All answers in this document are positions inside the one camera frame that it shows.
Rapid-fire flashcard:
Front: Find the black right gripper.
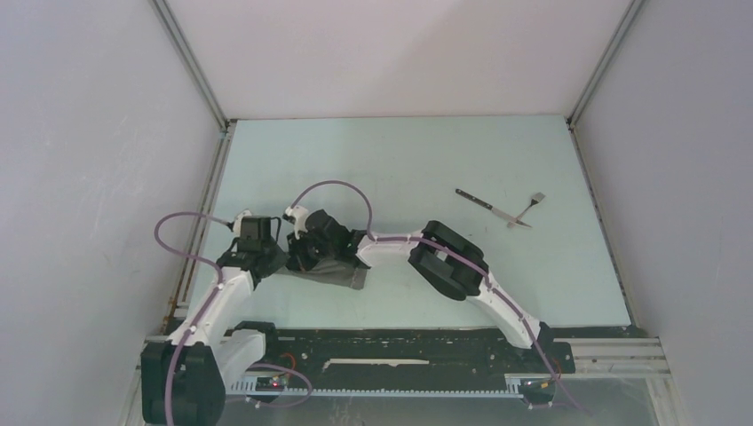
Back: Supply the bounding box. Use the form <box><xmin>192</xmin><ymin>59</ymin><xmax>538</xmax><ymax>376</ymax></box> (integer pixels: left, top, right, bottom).
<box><xmin>283</xmin><ymin>227</ymin><xmax>337</xmax><ymax>274</ymax></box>

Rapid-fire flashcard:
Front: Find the grey cloth napkin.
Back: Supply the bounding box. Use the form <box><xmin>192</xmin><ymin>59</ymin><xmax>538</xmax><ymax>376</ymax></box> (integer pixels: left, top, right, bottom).
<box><xmin>277</xmin><ymin>259</ymin><xmax>369</xmax><ymax>290</ymax></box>

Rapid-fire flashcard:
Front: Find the silver metal utensil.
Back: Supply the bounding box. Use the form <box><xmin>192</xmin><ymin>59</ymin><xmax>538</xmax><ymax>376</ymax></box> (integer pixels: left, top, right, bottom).
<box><xmin>455</xmin><ymin>188</ymin><xmax>531</xmax><ymax>228</ymax></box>

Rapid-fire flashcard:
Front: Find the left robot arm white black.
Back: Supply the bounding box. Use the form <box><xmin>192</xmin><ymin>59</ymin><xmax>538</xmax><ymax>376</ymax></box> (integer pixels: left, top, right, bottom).
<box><xmin>140</xmin><ymin>239</ymin><xmax>287</xmax><ymax>425</ymax></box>

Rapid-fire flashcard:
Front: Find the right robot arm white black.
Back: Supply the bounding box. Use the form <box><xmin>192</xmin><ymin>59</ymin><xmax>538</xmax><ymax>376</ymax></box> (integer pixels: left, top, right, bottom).
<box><xmin>287</xmin><ymin>220</ymin><xmax>554</xmax><ymax>371</ymax></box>

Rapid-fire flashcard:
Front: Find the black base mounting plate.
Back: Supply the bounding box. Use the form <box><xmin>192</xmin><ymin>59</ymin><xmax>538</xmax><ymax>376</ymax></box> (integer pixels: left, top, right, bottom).
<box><xmin>261</xmin><ymin>328</ymin><xmax>575</xmax><ymax>393</ymax></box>

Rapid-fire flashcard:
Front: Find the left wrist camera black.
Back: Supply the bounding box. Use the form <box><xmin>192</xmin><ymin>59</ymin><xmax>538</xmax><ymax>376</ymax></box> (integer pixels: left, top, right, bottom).
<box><xmin>230</xmin><ymin>209</ymin><xmax>281</xmax><ymax>254</ymax></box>

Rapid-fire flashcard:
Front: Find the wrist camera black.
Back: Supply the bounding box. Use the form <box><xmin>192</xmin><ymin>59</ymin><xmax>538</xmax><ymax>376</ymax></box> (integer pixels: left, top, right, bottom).
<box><xmin>230</xmin><ymin>209</ymin><xmax>281</xmax><ymax>254</ymax></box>
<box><xmin>305</xmin><ymin>209</ymin><xmax>350</xmax><ymax>240</ymax></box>

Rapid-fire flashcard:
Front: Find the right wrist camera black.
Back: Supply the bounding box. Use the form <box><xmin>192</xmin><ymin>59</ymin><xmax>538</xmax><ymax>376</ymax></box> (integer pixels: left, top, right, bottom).
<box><xmin>305</xmin><ymin>209</ymin><xmax>350</xmax><ymax>240</ymax></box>

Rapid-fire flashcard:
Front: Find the white cable duct strip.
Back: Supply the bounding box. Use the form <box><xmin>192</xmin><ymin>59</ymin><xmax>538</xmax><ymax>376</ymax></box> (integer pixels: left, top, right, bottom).
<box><xmin>226</xmin><ymin>377</ymin><xmax>524</xmax><ymax>399</ymax></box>

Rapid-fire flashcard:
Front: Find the aluminium frame rail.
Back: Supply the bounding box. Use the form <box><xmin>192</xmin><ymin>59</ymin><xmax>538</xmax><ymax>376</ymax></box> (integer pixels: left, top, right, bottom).
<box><xmin>136</xmin><ymin>335</ymin><xmax>672</xmax><ymax>378</ymax></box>

